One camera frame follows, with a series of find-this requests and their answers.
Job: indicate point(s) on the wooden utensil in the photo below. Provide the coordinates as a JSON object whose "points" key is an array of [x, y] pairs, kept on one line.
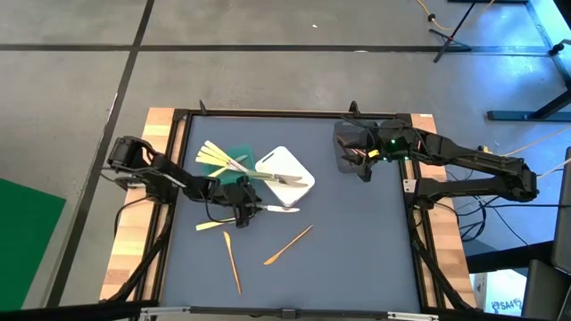
{"points": [[289, 245], [234, 267]]}

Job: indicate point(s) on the black rig bar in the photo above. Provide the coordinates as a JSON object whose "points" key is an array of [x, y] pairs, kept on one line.
{"points": [[67, 312]]}

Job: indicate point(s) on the white cardboard box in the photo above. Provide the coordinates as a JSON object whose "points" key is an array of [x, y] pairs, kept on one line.
{"points": [[504, 294]]}

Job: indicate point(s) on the green floor mat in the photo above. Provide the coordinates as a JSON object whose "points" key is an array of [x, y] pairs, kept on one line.
{"points": [[27, 245]]}

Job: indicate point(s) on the black table leg bar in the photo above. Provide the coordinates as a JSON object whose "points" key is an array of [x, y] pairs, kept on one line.
{"points": [[508, 257]]}

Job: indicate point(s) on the black tripod stand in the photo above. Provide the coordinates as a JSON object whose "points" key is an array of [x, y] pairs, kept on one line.
{"points": [[449, 39]]}

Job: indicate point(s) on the grey plastic bin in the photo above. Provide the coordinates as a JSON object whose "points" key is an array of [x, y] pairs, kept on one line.
{"points": [[343, 165]]}

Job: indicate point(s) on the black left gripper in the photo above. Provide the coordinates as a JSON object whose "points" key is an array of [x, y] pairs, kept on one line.
{"points": [[241, 191]]}

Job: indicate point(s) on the white plastic bin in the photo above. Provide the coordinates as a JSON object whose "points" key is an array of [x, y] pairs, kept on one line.
{"points": [[281, 160]]}

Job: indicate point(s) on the black office chair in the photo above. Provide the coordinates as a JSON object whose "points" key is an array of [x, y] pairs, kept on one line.
{"points": [[562, 223]]}

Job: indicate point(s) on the black aluminium table frame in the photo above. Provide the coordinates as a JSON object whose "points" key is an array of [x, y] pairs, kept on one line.
{"points": [[290, 115]]}

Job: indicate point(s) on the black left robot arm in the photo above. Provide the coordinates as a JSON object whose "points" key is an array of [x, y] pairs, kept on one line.
{"points": [[174, 176]]}

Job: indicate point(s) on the grey-blue table mat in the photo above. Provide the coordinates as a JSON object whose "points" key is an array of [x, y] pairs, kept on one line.
{"points": [[357, 267]]}

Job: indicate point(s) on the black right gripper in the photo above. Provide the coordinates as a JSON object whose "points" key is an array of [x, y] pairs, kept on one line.
{"points": [[397, 142]]}

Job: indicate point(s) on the teal plastic bin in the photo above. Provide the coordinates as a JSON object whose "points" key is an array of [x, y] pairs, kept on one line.
{"points": [[247, 149]]}

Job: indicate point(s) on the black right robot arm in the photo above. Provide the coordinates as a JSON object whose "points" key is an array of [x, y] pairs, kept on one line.
{"points": [[468, 153]]}

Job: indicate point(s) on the yellow power plug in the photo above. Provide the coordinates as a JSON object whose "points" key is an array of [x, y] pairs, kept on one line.
{"points": [[484, 148]]}

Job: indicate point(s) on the black and silver crossbar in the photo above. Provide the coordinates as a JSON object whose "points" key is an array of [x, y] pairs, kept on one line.
{"points": [[410, 315]]}

